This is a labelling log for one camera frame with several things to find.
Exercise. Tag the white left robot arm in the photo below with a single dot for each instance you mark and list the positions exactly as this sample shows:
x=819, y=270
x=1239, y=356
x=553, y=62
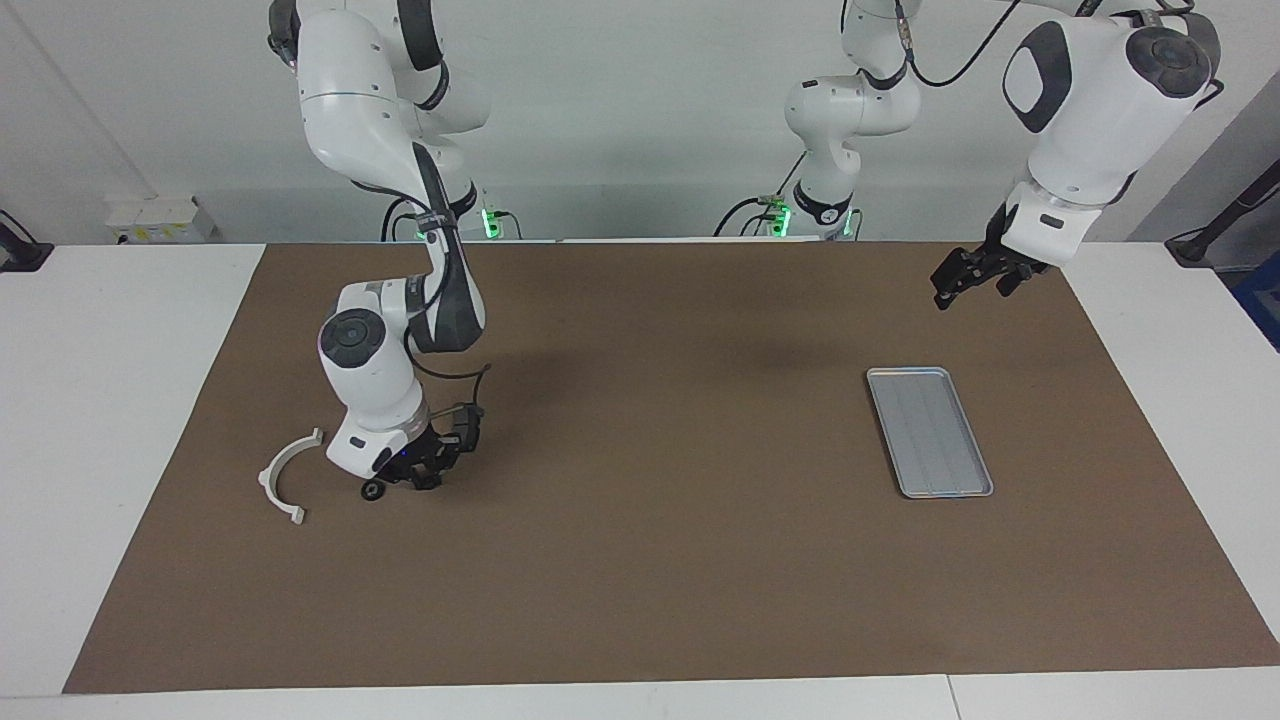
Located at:
x=1100, y=100

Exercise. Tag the blue box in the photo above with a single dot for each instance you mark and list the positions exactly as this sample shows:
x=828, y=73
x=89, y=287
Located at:
x=1262, y=300

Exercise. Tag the large black bearing gear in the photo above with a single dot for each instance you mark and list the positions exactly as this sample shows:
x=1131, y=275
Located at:
x=372, y=491

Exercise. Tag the white power strip box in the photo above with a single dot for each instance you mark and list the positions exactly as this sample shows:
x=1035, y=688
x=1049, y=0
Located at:
x=160, y=220

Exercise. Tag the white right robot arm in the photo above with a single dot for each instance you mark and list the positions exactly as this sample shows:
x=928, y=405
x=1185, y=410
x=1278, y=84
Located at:
x=370, y=360

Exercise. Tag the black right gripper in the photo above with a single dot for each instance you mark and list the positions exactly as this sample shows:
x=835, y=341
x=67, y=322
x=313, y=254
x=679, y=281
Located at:
x=425, y=450

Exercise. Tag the black angled stand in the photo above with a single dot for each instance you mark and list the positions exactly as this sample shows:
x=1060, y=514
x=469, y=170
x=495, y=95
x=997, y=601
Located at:
x=1205, y=240

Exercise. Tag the silver metal tray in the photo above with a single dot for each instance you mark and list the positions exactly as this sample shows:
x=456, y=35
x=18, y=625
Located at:
x=940, y=450

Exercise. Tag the brown table mat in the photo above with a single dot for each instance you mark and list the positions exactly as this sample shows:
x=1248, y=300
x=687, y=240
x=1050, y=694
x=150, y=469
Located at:
x=640, y=560

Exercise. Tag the black clamp mount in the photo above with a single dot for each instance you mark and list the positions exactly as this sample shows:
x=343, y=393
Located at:
x=22, y=255

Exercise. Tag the white curved plastic bracket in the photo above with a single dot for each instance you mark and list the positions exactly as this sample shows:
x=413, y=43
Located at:
x=268, y=480

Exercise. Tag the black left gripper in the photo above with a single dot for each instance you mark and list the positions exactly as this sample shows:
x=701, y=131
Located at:
x=1010, y=255

